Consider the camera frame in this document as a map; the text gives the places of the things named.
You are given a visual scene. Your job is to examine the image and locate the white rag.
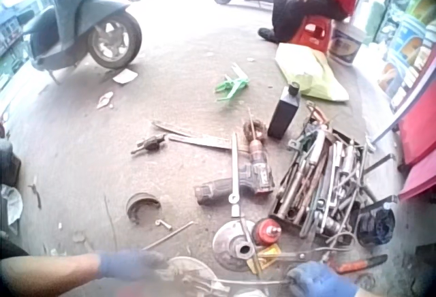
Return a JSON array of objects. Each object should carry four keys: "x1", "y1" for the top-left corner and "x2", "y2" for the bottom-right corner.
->
[{"x1": 0, "y1": 183, "x2": 24, "y2": 226}]

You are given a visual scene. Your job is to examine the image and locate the crumpled paper scrap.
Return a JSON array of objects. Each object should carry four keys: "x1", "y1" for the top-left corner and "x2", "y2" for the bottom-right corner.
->
[{"x1": 96, "y1": 91, "x2": 114, "y2": 110}]

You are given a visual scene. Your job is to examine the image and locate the red metal cabinet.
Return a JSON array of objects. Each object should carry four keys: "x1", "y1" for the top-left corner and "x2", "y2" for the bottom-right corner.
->
[{"x1": 396, "y1": 80, "x2": 436, "y2": 203}]

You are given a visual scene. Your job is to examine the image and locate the shelf of goods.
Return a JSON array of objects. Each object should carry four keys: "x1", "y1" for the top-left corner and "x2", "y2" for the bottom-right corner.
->
[{"x1": 0, "y1": 0, "x2": 57, "y2": 107}]

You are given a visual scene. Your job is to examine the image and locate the orange handled pliers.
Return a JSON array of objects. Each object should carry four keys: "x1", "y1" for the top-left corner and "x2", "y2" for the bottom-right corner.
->
[{"x1": 326, "y1": 253, "x2": 389, "y2": 276}]

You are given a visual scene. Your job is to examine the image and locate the yellow packet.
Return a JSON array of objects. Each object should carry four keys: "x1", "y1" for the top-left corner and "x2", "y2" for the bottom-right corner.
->
[{"x1": 246, "y1": 243, "x2": 283, "y2": 275}]

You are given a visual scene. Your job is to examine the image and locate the white plastic bucket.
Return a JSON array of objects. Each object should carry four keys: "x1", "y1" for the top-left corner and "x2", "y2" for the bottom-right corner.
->
[{"x1": 328, "y1": 21, "x2": 366, "y2": 67}]

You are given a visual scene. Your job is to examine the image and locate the person's right hand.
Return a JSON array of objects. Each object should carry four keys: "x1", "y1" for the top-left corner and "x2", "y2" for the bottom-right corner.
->
[{"x1": 287, "y1": 262, "x2": 359, "y2": 297}]

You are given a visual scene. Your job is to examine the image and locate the grey scooter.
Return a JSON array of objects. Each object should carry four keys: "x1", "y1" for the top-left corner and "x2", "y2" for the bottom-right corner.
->
[{"x1": 18, "y1": 0, "x2": 143, "y2": 85}]

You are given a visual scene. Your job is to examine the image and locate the thin metal rod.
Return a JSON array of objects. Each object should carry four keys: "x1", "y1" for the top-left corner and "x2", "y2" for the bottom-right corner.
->
[{"x1": 211, "y1": 277, "x2": 294, "y2": 287}]

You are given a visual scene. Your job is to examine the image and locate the red oil can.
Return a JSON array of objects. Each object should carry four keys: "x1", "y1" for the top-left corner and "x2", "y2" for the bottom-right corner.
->
[{"x1": 251, "y1": 217, "x2": 283, "y2": 247}]

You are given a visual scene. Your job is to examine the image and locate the round metal cover part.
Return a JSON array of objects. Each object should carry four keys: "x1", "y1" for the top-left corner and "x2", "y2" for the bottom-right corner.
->
[{"x1": 157, "y1": 255, "x2": 232, "y2": 297}]

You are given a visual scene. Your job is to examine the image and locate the rusty wire brush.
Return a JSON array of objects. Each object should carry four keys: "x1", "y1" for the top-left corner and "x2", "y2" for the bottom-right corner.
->
[{"x1": 242, "y1": 107, "x2": 268, "y2": 142}]

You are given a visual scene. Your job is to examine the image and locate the dark machine part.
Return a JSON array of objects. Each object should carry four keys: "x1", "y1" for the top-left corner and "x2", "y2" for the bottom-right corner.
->
[{"x1": 0, "y1": 139, "x2": 22, "y2": 187}]

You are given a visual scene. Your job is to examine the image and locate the tool tray with tools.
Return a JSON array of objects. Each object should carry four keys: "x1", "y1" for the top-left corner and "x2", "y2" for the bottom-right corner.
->
[{"x1": 268, "y1": 101, "x2": 377, "y2": 245}]

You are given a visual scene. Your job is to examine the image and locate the black handled screwdriver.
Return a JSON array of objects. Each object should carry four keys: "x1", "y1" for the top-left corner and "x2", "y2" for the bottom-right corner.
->
[{"x1": 130, "y1": 134, "x2": 168, "y2": 156}]

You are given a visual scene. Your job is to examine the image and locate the red plastic stool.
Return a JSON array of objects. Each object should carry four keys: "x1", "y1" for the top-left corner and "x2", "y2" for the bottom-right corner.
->
[{"x1": 289, "y1": 16, "x2": 334, "y2": 52}]

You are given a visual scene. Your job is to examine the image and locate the person's left hand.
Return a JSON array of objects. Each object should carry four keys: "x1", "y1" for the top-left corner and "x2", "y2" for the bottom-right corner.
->
[{"x1": 97, "y1": 249, "x2": 170, "y2": 281}]

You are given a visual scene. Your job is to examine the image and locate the white paper sheet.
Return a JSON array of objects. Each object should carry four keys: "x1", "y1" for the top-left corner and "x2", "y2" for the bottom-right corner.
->
[{"x1": 112, "y1": 68, "x2": 139, "y2": 85}]

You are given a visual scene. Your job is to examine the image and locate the black oil bottle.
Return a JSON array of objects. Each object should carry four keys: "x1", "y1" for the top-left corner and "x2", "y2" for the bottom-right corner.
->
[{"x1": 267, "y1": 82, "x2": 301, "y2": 140}]

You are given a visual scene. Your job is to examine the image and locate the black round engine part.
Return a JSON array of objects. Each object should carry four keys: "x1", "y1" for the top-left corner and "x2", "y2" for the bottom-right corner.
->
[{"x1": 355, "y1": 198, "x2": 399, "y2": 247}]

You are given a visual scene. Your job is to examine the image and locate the rusty brake shoe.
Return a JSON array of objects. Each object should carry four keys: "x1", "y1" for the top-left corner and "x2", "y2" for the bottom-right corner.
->
[{"x1": 125, "y1": 192, "x2": 162, "y2": 225}]

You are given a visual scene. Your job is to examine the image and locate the silver pulley disc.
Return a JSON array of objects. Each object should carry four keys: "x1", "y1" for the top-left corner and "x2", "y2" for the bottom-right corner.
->
[{"x1": 212, "y1": 219, "x2": 262, "y2": 272}]

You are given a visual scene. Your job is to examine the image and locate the long metal axle rod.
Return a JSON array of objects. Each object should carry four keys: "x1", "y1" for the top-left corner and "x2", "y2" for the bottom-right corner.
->
[{"x1": 142, "y1": 221, "x2": 195, "y2": 251}]

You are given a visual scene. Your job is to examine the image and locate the long flat metal blade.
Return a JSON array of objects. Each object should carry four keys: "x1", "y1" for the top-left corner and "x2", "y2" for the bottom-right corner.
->
[{"x1": 151, "y1": 120, "x2": 249, "y2": 152}]

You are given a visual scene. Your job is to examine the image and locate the shelf of paint cans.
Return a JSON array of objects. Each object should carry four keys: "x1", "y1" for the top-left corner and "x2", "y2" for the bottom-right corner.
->
[{"x1": 354, "y1": 0, "x2": 436, "y2": 114}]

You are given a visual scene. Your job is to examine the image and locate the grey red cordless drill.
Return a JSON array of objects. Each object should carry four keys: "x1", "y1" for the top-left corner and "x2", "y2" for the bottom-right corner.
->
[{"x1": 193, "y1": 139, "x2": 275, "y2": 206}]

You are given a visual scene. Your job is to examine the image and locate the green plastic tool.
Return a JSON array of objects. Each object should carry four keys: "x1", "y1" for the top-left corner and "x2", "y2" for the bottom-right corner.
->
[{"x1": 214, "y1": 63, "x2": 250, "y2": 103}]

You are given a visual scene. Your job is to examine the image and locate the long silver wrench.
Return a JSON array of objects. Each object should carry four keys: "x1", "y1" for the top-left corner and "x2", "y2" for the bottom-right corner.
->
[{"x1": 228, "y1": 131, "x2": 242, "y2": 219}]

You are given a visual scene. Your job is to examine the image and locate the yellow-green plastic bag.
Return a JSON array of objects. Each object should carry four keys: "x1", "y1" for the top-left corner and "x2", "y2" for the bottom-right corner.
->
[{"x1": 275, "y1": 42, "x2": 350, "y2": 103}]

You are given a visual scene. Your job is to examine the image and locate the long metal pliers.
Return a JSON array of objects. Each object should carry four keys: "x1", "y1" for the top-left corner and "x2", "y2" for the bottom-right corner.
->
[{"x1": 258, "y1": 248, "x2": 330, "y2": 262}]

